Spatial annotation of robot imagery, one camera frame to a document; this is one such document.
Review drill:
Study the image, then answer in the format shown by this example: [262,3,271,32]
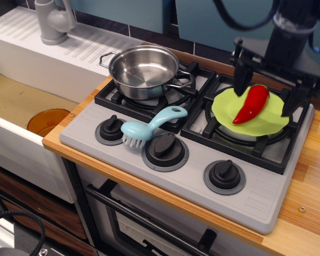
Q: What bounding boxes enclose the black right stove knob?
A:
[203,160,246,196]

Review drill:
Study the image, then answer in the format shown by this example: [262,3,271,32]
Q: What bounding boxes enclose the black oven door handle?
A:
[85,185,217,255]

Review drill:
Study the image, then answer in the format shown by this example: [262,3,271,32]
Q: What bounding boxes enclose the black burner grate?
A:
[180,74,315,174]
[94,61,217,123]

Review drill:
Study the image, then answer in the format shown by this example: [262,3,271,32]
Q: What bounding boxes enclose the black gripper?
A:
[232,27,320,117]

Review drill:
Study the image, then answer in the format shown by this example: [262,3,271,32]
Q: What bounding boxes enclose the black middle stove knob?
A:
[141,132,189,172]

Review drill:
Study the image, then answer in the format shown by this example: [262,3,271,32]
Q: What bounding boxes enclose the light blue dish brush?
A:
[121,106,188,149]

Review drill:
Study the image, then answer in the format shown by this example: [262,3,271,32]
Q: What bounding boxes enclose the orange sink drain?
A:
[27,108,70,137]

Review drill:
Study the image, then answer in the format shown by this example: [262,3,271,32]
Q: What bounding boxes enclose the red chili pepper toy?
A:
[233,84,269,124]

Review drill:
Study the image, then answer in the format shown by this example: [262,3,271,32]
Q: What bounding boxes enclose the white toy sink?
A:
[0,7,141,203]

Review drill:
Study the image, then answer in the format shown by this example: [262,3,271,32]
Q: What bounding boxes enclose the stainless steel pot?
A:
[99,45,195,101]

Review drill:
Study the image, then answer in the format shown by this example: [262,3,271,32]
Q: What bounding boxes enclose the black cable at bottom left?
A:
[0,210,46,256]

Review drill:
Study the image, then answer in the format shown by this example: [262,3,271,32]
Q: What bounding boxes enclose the black right burner grate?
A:
[180,74,315,174]

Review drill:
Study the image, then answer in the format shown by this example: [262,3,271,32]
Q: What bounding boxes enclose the light green plate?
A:
[212,86,290,137]

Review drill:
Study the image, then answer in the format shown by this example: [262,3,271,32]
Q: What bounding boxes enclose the black left stove knob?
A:
[95,115,124,146]

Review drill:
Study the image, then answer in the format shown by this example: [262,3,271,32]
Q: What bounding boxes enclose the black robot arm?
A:
[232,1,320,117]

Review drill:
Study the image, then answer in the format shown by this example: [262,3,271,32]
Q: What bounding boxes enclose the wooden drawer front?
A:
[0,167,95,255]

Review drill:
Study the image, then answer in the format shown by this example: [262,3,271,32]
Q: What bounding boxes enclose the grey toy stove top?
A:
[59,70,315,234]

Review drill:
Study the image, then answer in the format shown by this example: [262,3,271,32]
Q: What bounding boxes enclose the grey toy faucet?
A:
[35,0,76,45]

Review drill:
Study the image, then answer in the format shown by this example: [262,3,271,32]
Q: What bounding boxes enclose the black stove knob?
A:
[95,115,124,146]
[203,160,246,196]
[141,132,189,172]

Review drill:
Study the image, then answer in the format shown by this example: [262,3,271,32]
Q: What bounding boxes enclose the black left burner grate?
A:
[94,61,217,123]

